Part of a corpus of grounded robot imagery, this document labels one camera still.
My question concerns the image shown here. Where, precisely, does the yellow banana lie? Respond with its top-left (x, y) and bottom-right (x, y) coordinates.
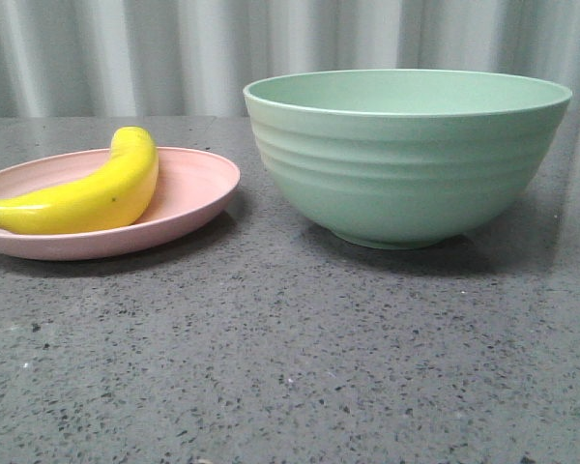
top-left (0, 127), bottom-right (159, 235)

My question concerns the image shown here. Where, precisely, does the green ribbed bowl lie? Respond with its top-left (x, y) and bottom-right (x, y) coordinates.
top-left (244, 69), bottom-right (572, 249)

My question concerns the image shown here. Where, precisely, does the pink plate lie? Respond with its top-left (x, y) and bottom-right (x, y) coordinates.
top-left (0, 147), bottom-right (241, 261)

